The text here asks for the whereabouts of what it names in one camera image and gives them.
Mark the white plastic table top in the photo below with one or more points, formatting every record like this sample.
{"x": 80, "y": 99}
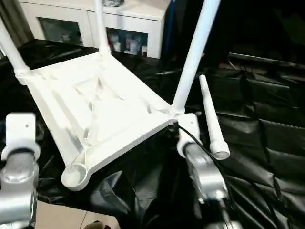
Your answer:
{"x": 95, "y": 100}

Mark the white plastic table leg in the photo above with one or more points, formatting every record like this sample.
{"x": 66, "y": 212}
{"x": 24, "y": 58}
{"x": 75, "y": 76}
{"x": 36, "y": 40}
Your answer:
{"x": 101, "y": 28}
{"x": 195, "y": 52}
{"x": 13, "y": 52}
{"x": 212, "y": 119}

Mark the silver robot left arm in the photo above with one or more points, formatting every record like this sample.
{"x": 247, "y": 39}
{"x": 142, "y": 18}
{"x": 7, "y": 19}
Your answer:
{"x": 16, "y": 191}

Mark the black mat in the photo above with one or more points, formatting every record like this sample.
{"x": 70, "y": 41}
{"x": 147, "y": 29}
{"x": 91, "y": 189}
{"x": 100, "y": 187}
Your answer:
{"x": 267, "y": 133}

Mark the white glass-door cabinet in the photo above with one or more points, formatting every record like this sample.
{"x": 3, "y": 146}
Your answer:
{"x": 81, "y": 21}

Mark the shiny silver ornament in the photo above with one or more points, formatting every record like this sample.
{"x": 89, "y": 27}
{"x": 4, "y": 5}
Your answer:
{"x": 113, "y": 2}

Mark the black robot left foot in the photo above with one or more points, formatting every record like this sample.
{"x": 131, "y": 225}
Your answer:
{"x": 98, "y": 225}

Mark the dark grey bar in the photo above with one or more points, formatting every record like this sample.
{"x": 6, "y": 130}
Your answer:
{"x": 267, "y": 61}

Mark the grey metal rack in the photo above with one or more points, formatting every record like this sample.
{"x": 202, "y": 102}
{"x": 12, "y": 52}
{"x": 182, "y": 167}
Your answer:
{"x": 9, "y": 21}

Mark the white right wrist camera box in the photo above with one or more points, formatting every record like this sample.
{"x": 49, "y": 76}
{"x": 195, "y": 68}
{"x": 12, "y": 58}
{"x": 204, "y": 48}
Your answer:
{"x": 189, "y": 131}

